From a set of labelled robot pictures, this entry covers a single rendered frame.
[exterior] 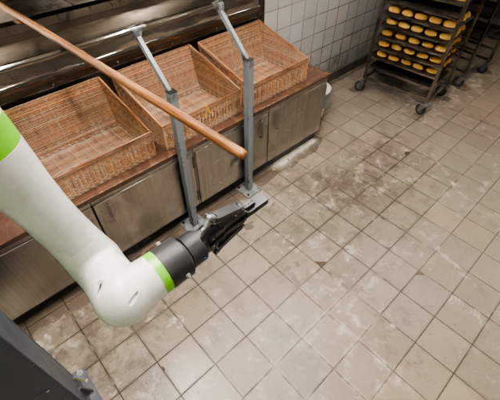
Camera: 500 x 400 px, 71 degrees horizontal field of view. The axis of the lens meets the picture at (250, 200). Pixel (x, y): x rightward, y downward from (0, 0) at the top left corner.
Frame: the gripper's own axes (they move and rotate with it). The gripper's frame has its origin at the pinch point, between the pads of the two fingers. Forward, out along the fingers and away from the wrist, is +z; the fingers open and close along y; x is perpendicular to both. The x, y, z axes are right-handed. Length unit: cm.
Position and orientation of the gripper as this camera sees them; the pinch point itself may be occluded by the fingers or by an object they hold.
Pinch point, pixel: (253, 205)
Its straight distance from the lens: 84.2
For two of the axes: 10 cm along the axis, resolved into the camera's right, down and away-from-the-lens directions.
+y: 0.0, 6.8, 7.3
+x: 6.9, 5.3, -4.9
